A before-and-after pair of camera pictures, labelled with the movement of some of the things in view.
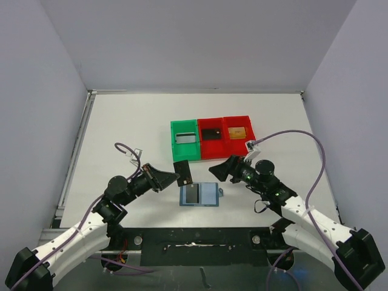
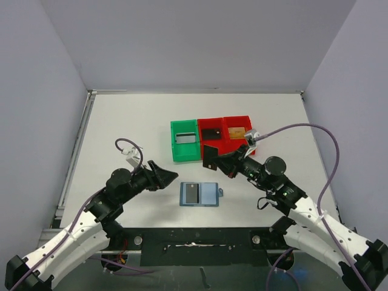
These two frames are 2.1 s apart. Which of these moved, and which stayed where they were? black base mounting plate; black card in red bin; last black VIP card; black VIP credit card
Moved: black VIP credit card
Stayed: black card in red bin; last black VIP card; black base mounting plate
